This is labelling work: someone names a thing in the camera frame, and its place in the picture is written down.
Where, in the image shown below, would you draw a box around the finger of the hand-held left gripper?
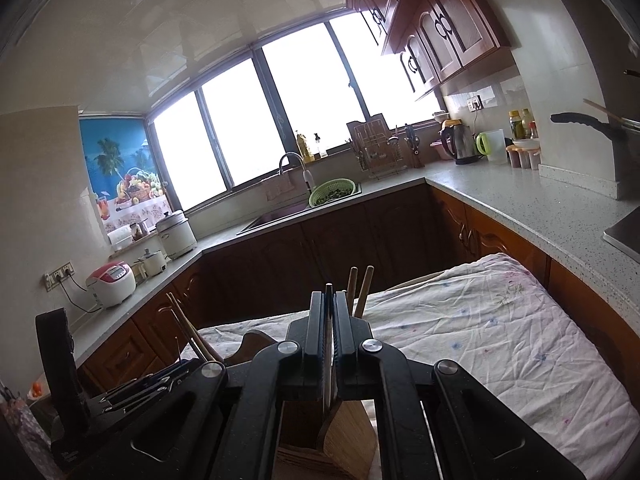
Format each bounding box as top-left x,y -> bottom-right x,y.
99,360 -> 201,403
102,377 -> 176,415

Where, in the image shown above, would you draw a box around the steel kitchen sink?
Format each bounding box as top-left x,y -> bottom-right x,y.
236,200 -> 313,237

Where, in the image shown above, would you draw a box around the green-handled plastic pitcher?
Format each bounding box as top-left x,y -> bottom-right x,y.
475,129 -> 507,165

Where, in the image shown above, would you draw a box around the wooden cabinets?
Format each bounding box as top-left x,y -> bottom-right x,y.
75,182 -> 640,396
342,0 -> 512,102

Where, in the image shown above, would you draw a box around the wooden lower cabinets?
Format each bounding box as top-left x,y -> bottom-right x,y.
75,182 -> 640,396

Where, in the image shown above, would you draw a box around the small white cooker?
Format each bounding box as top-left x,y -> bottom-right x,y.
138,248 -> 169,278

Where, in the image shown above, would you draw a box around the wooden spatula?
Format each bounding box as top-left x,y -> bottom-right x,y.
582,98 -> 628,127

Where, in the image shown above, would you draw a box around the steel electric kettle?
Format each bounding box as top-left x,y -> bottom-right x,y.
439,119 -> 485,166

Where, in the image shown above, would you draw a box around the metal chopstick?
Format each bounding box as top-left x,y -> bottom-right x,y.
324,284 -> 335,408

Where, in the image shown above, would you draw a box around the wooden upper cabinets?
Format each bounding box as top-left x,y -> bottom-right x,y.
342,0 -> 512,102

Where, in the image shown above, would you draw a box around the pink floral cloth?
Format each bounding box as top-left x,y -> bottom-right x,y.
0,390 -> 53,480

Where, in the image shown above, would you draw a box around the kitchen faucet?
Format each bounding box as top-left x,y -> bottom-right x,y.
278,152 -> 314,195

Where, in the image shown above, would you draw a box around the grey kitchen countertop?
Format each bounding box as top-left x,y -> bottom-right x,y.
65,162 -> 640,356

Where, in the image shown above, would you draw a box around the wooden utensil holder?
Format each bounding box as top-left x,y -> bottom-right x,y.
222,331 -> 379,480

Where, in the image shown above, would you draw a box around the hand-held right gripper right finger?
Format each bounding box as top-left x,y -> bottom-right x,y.
332,291 -> 587,480

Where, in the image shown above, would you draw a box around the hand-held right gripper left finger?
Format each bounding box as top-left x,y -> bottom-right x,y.
65,291 -> 331,480

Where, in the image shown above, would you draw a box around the dish rack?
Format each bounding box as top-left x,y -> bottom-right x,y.
346,114 -> 407,180

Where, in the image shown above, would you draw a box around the kitchen window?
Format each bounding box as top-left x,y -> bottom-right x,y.
145,10 -> 446,211

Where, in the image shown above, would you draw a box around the green colander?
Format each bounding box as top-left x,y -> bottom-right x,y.
308,179 -> 359,208

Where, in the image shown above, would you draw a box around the large white cooker pot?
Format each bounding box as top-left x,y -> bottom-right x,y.
156,210 -> 197,260

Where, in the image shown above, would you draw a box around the gas stove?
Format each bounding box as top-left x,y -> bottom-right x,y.
601,204 -> 640,267

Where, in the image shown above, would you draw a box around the black wok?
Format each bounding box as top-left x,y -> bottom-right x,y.
550,110 -> 640,146

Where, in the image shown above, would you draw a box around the pink seasoning container set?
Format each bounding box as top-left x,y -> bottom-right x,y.
505,139 -> 542,171

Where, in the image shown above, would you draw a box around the paper towel roll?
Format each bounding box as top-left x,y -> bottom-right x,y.
106,224 -> 135,252

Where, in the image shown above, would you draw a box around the fruit wall poster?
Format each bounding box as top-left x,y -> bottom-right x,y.
79,117 -> 173,233

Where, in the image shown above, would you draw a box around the white and red rice cooker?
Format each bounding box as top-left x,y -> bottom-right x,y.
86,261 -> 137,309

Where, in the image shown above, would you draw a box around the floral tablecloth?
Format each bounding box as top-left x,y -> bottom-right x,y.
180,252 -> 628,480

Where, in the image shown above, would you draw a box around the wooden chopstick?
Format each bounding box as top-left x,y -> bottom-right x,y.
166,292 -> 213,363
172,305 -> 224,362
354,265 -> 376,319
346,266 -> 360,317

